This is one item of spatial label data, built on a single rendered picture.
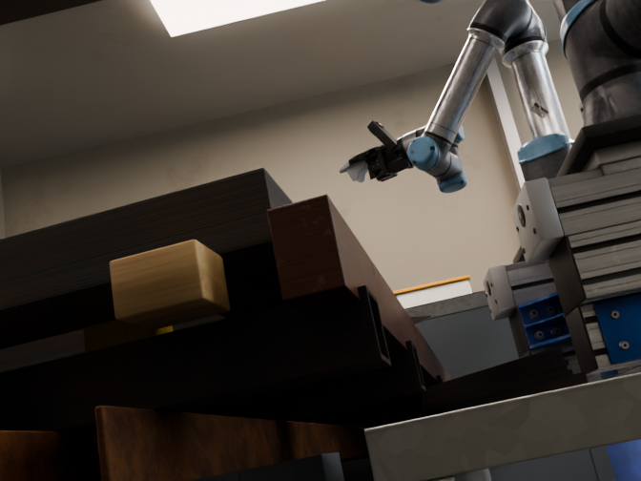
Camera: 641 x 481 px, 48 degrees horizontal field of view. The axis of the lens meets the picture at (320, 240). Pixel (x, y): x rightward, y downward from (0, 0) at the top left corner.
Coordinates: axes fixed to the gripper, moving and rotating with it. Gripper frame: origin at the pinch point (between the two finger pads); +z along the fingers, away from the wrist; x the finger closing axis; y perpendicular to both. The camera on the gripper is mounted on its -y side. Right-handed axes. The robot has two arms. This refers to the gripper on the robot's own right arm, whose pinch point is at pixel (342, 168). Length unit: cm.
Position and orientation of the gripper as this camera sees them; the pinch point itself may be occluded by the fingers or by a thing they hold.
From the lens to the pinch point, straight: 206.8
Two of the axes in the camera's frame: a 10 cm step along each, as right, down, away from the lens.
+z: -8.3, 3.1, 4.7
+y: 2.6, 9.5, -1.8
